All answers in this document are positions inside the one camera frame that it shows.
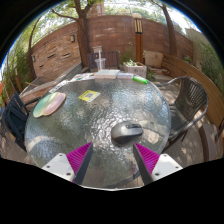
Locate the tall wooden lamp post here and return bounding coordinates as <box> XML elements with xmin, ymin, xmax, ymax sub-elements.
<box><xmin>131</xmin><ymin>13</ymin><xmax>145</xmax><ymax>65</ymax></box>

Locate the clear plastic cup with straw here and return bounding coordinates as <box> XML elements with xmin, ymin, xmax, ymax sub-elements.
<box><xmin>94</xmin><ymin>49</ymin><xmax>107</xmax><ymax>71</ymax></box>

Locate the dark wicker metal chair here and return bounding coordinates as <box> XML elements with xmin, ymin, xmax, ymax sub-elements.
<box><xmin>156</xmin><ymin>75</ymin><xmax>209</xmax><ymax>153</ymax></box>

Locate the black slatted armchair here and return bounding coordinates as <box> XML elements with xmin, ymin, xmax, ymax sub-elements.
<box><xmin>0</xmin><ymin>92</ymin><xmax>41</xmax><ymax>153</ymax></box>

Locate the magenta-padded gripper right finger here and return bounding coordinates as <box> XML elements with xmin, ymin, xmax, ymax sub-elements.
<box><xmin>133</xmin><ymin>142</ymin><xmax>184</xmax><ymax>186</ymax></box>

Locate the white thin booklet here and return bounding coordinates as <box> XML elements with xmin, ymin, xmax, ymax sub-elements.
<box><xmin>116</xmin><ymin>72</ymin><xmax>135</xmax><ymax>80</ymax></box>

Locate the curved wooden bench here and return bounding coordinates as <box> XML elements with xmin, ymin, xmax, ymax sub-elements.
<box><xmin>161</xmin><ymin>53</ymin><xmax>224</xmax><ymax>131</ymax></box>

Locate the dark grey computer mouse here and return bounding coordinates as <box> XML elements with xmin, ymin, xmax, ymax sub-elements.
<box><xmin>110</xmin><ymin>121</ymin><xmax>144</xmax><ymax>140</ymax></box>

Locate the beige stone block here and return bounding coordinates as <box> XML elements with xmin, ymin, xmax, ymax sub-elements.
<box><xmin>144</xmin><ymin>50</ymin><xmax>164</xmax><ymax>69</ymax></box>

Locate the thick tree trunk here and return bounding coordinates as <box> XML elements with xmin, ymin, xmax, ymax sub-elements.
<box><xmin>73</xmin><ymin>0</ymin><xmax>93</xmax><ymax>68</ymax></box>

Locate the white planter box with plant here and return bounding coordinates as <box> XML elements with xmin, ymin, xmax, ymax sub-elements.
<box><xmin>123</xmin><ymin>59</ymin><xmax>148</xmax><ymax>79</ymax></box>

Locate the green and pink mouse pad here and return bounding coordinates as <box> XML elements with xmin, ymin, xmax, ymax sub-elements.
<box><xmin>32</xmin><ymin>91</ymin><xmax>67</xmax><ymax>119</ymax></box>

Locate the slanted tree trunk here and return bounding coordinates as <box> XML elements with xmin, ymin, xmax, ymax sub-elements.
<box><xmin>161</xmin><ymin>3</ymin><xmax>178</xmax><ymax>56</ymax></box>

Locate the thin curved tree trunk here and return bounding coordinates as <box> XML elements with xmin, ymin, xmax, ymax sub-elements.
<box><xmin>27</xmin><ymin>18</ymin><xmax>44</xmax><ymax>80</ymax></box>

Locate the green lighter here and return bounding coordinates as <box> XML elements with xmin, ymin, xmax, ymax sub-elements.
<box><xmin>132</xmin><ymin>75</ymin><xmax>149</xmax><ymax>85</ymax></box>

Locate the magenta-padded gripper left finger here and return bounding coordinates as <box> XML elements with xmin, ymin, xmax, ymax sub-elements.
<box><xmin>41</xmin><ymin>142</ymin><xmax>94</xmax><ymax>185</ymax></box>

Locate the colourful printed menu sheet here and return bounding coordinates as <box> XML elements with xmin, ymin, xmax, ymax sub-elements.
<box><xmin>69</xmin><ymin>72</ymin><xmax>97</xmax><ymax>83</ymax></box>

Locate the yellow square card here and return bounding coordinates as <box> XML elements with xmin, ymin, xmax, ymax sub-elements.
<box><xmin>77</xmin><ymin>89</ymin><xmax>101</xmax><ymax>103</ymax></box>

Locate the dark wooden slatted chair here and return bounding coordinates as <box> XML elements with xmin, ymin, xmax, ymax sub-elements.
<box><xmin>87</xmin><ymin>50</ymin><xmax>120</xmax><ymax>70</ymax></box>

